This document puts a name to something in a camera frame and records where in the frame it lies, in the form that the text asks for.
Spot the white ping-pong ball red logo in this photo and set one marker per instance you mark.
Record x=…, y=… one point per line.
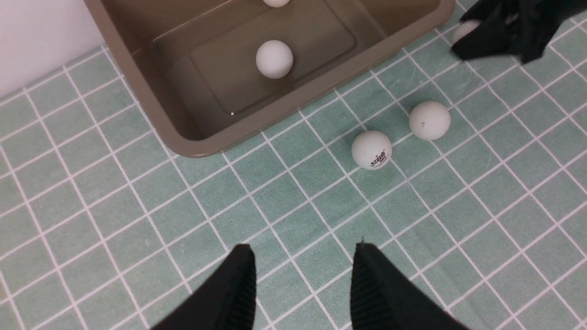
x=371, y=150

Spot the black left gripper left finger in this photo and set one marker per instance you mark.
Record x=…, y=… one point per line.
x=225, y=301

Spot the plain white ping-pong ball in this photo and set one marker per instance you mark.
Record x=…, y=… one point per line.
x=430, y=120

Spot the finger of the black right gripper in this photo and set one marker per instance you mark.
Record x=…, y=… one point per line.
x=486, y=42

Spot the green checkered table mat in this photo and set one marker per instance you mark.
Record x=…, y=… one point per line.
x=103, y=227

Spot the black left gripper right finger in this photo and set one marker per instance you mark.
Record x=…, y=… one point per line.
x=382, y=298

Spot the white ping-pong ball dark smudge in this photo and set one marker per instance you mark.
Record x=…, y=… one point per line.
x=463, y=29

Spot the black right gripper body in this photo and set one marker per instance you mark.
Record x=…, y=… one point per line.
x=540, y=21

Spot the white ping-pong ball with mark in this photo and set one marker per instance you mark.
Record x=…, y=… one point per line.
x=274, y=59

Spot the olive green plastic bin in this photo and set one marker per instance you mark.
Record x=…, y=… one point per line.
x=211, y=73

